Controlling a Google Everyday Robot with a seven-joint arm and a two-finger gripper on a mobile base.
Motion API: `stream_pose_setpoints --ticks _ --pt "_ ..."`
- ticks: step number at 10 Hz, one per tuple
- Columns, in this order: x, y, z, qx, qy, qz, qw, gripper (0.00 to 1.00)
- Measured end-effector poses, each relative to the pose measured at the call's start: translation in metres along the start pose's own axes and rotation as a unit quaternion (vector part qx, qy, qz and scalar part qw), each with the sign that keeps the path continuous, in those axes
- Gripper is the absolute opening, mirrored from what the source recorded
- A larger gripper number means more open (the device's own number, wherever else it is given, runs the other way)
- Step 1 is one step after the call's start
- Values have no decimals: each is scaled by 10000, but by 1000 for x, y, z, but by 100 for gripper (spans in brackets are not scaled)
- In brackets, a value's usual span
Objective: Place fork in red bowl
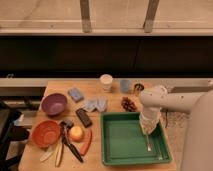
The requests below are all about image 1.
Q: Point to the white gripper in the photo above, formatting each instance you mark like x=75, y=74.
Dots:
x=148, y=125

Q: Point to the silver metal fork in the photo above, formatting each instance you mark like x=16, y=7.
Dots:
x=148, y=143

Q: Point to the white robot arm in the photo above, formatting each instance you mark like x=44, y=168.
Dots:
x=198, y=144

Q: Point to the purple bowl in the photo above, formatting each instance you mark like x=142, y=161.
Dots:
x=54, y=104

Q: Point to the red bowl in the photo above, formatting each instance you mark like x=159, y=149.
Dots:
x=45, y=133

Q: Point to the pine cone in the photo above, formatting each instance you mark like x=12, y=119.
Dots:
x=128, y=104

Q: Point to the green plastic tray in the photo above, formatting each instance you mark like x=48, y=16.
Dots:
x=123, y=143

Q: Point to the blue plastic cup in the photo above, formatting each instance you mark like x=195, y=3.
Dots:
x=125, y=85

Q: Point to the light blue cloth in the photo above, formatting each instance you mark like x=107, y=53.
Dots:
x=99, y=104

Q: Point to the white paper cup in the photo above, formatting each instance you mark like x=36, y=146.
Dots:
x=106, y=82

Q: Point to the black rectangular bar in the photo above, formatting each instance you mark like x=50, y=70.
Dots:
x=84, y=118

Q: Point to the orange carrot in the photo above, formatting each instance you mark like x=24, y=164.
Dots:
x=87, y=142

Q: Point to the red yellow apple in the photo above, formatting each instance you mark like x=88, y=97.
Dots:
x=76, y=133

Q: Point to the blue sponge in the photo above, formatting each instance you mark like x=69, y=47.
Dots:
x=75, y=94

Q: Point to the cream plastic knife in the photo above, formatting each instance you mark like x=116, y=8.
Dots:
x=59, y=150

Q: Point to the cream plastic spoon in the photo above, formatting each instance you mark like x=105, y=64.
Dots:
x=46, y=155

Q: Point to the black chair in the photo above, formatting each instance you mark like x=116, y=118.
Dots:
x=9, y=132

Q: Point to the black handled utensil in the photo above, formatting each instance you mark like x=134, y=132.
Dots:
x=65, y=126

